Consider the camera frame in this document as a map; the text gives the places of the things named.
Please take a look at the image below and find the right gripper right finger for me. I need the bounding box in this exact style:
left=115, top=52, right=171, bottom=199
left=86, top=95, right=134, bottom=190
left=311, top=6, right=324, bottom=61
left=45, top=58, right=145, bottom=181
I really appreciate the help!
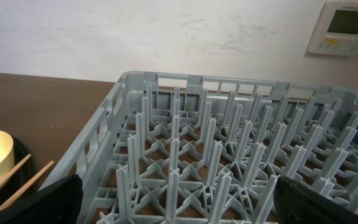
left=273, top=175, right=358, bottom=224

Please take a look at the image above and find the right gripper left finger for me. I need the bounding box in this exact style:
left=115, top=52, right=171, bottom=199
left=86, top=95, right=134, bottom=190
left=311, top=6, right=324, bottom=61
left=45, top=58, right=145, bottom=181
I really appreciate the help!
left=0, top=174, right=83, bottom=224

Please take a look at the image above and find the wooden chopstick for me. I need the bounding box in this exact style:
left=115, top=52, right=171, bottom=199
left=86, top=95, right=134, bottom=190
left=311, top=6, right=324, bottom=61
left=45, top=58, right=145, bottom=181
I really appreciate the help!
left=0, top=161, right=54, bottom=211
left=0, top=154, right=31, bottom=188

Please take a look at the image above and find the round black serving tray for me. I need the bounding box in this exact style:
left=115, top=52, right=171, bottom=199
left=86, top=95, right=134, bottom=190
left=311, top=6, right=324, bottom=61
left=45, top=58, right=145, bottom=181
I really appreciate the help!
left=0, top=135, right=35, bottom=205

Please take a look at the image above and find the grey dishwasher rack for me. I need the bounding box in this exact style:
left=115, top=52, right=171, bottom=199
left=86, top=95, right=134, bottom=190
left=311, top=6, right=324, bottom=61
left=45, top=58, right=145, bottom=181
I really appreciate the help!
left=44, top=72, right=358, bottom=223

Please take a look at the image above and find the wall thermostat control panel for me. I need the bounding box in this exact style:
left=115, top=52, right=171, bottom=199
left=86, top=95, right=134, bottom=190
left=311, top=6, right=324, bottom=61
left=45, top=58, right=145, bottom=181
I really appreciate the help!
left=308, top=1, right=358, bottom=56

